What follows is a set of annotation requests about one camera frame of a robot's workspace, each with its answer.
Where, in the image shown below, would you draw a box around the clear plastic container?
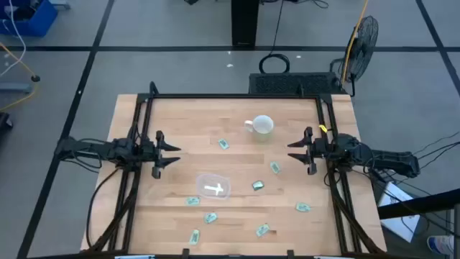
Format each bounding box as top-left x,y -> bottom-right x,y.
195,173 -> 231,201

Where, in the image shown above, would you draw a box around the black coiled cable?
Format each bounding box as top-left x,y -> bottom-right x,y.
258,0 -> 291,75

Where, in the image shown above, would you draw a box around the black floor fan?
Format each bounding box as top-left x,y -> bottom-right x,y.
330,15 -> 380,97

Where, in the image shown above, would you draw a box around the person's shoe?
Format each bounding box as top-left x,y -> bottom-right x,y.
426,235 -> 456,257

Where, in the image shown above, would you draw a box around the white cable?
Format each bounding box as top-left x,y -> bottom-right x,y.
0,0 -> 27,78

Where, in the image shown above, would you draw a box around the yellow cable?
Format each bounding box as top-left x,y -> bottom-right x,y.
340,0 -> 371,84

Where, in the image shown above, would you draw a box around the grey stand foot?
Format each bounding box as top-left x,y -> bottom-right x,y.
0,83 -> 33,94

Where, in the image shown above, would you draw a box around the blue plastic bin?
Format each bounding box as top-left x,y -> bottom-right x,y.
0,0 -> 59,37

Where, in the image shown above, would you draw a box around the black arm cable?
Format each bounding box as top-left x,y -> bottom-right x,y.
86,166 -> 121,250

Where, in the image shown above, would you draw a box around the white ceramic mug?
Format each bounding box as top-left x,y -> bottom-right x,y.
244,114 -> 275,142

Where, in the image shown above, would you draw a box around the black aluminium table frame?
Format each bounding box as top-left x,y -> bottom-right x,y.
80,81 -> 387,259

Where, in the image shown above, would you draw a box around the black computer case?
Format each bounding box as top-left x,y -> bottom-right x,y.
248,71 -> 346,96

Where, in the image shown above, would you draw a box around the black floor object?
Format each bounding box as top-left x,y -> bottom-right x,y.
0,112 -> 14,131

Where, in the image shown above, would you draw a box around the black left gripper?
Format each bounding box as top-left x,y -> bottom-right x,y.
139,130 -> 182,180

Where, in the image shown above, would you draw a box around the black metal bar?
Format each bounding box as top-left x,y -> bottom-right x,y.
377,188 -> 460,220

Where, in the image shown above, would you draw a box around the black floor cables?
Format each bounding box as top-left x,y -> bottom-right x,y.
373,131 -> 460,240

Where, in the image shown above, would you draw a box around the orange cable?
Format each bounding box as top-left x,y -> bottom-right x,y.
0,42 -> 39,113

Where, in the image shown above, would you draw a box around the white cardboard box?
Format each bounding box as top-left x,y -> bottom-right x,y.
378,181 -> 422,243

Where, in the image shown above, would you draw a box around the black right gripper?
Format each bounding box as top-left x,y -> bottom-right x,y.
287,126 -> 332,176

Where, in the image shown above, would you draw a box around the black pillar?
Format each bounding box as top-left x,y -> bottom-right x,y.
231,0 -> 260,48

